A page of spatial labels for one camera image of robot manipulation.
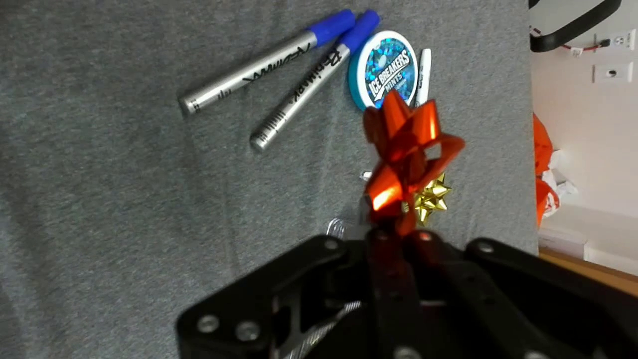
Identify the silver marker blue cap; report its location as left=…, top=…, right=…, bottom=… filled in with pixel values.
left=178, top=6, right=357, bottom=118
left=250, top=8, right=383, bottom=154

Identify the orange bag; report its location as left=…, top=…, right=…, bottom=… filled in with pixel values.
left=533, top=112, right=569, bottom=228

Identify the small gold bow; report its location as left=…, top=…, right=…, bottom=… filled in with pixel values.
left=411, top=174, right=453, bottom=226

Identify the gray tablecloth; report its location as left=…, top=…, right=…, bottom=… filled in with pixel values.
left=0, top=0, right=541, bottom=359

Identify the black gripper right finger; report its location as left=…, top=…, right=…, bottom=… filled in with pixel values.
left=407, top=228, right=638, bottom=359

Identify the white wall outlet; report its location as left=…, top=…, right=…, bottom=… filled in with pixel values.
left=590, top=60, right=636, bottom=86

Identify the blue round mint tin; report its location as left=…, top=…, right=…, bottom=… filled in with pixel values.
left=345, top=28, right=423, bottom=114

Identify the red ribbon bow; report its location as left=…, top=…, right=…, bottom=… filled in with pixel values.
left=361, top=88, right=467, bottom=238

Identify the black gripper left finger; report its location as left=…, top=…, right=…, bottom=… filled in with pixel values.
left=176, top=228, right=421, bottom=359

